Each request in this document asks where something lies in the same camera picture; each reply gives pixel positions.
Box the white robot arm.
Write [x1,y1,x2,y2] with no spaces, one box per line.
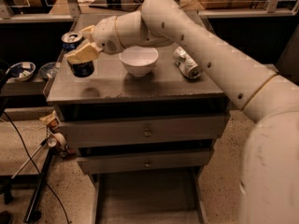
[65,0,299,224]

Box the white rod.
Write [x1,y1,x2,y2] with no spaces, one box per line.
[11,139,47,179]

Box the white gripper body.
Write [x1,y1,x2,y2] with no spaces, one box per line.
[92,16,125,55]

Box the black metal floor bar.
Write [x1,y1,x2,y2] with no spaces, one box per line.
[23,150,53,224]

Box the crumpled snack wrapper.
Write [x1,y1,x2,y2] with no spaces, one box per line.
[40,111,59,131]

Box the grey drawer cabinet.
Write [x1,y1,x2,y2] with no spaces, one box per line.
[43,10,245,224]

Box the white bowl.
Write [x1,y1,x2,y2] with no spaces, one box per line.
[119,46,159,77]

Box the roll of tape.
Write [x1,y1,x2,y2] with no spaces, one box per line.
[47,133,66,150]

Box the blue pepsi can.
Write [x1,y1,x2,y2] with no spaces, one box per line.
[61,32,94,77]

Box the crushed silver green can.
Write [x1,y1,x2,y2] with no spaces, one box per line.
[173,47,203,79]

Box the clear glass bowl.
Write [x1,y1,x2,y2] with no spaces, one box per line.
[38,62,60,80]

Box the black monitor stand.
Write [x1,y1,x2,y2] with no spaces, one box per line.
[89,0,141,12]

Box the black cable on floor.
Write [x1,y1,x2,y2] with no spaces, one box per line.
[0,110,73,224]

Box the bowl with small items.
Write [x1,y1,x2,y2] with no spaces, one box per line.
[8,62,36,82]

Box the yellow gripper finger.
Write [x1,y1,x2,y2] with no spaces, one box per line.
[64,42,102,64]
[80,25,95,41]

